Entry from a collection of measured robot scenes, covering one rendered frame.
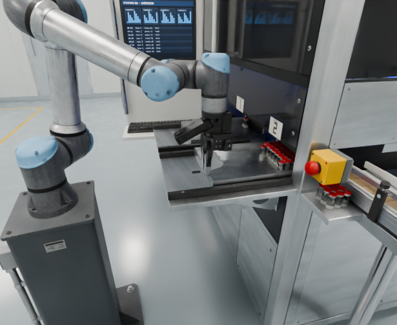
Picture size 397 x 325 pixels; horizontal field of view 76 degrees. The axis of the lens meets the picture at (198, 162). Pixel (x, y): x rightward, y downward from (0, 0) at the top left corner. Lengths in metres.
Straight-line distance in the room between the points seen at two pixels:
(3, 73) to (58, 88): 5.81
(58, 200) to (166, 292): 0.92
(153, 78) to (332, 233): 0.81
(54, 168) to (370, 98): 0.94
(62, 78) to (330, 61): 0.75
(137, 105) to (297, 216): 1.14
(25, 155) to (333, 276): 1.20
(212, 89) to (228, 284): 1.24
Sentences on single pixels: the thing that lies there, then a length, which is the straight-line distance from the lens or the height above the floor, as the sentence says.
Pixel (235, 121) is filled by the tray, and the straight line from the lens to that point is 1.39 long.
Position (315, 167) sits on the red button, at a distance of 0.73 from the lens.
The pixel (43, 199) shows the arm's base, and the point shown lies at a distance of 0.94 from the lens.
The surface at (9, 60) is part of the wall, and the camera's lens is 6.63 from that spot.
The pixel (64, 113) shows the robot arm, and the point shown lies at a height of 1.09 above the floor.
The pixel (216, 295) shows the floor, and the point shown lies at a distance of 1.62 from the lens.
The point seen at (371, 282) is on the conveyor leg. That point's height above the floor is 0.68.
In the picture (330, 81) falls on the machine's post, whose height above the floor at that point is 1.21.
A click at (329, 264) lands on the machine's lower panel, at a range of 1.19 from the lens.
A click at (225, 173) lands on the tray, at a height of 0.88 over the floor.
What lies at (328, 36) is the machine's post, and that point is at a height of 1.31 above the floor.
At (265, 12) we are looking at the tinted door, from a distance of 1.07.
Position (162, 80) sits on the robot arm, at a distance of 0.58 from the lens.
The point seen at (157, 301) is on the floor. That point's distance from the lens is 1.62.
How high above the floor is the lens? 1.32
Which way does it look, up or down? 27 degrees down
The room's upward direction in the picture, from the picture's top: straight up
